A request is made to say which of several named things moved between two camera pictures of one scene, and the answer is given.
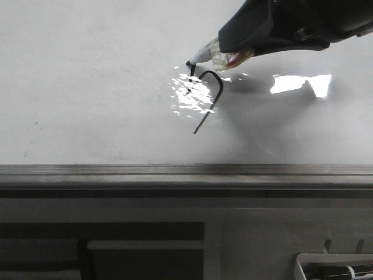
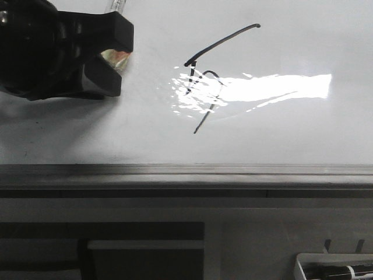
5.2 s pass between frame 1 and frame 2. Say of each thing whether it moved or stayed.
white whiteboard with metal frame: stayed
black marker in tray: stayed
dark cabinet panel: stayed
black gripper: moved
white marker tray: stayed
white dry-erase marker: moved
